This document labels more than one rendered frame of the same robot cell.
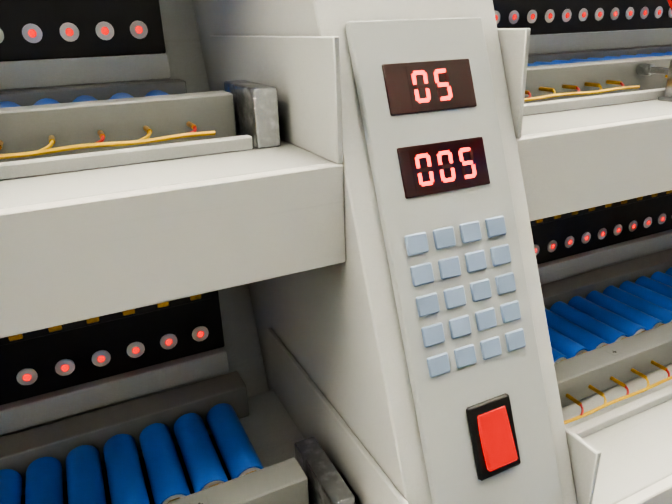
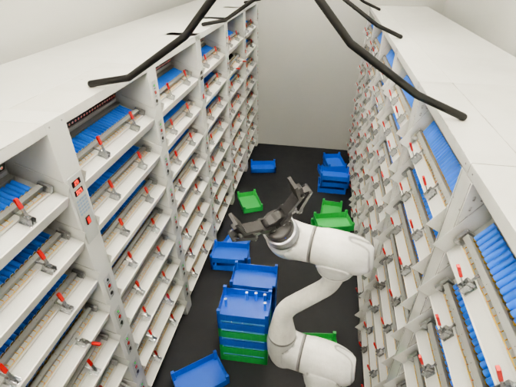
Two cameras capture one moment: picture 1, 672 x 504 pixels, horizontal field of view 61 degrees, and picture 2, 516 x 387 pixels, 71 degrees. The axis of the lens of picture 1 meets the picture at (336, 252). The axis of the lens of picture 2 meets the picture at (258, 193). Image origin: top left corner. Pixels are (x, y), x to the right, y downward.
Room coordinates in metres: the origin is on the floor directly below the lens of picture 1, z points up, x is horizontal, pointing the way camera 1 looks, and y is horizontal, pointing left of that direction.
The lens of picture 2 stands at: (-0.85, 0.48, 2.18)
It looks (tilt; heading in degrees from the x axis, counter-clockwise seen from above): 34 degrees down; 304
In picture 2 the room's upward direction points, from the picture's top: straight up
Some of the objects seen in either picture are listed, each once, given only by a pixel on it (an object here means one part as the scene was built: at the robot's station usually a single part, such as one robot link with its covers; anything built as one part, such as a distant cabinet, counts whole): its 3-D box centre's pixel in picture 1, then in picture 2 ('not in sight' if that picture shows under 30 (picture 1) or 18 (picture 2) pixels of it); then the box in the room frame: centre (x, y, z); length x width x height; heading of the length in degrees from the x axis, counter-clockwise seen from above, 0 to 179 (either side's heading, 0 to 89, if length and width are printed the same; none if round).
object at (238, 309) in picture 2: not in sight; (245, 304); (0.01, -0.67, 0.44); 0.30 x 0.20 x 0.08; 26
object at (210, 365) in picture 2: not in sight; (200, 377); (0.11, -0.34, 0.04); 0.30 x 0.20 x 0.08; 63
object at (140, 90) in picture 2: not in sight; (158, 212); (0.63, -0.66, 0.88); 0.20 x 0.09 x 1.76; 23
